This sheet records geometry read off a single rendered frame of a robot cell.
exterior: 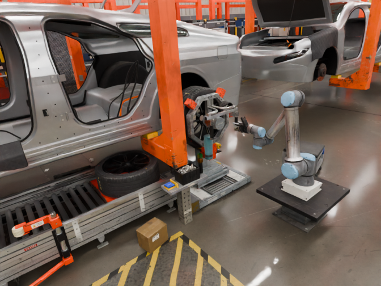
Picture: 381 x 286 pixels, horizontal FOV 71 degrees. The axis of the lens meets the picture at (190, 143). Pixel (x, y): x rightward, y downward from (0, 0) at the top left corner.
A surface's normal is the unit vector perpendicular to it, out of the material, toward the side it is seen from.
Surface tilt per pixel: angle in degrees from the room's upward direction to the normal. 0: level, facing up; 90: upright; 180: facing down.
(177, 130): 90
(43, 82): 87
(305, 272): 0
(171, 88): 90
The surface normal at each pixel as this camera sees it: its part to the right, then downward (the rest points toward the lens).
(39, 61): 0.58, 0.13
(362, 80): -0.79, 0.29
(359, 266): -0.07, -0.92
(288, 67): -0.40, 0.40
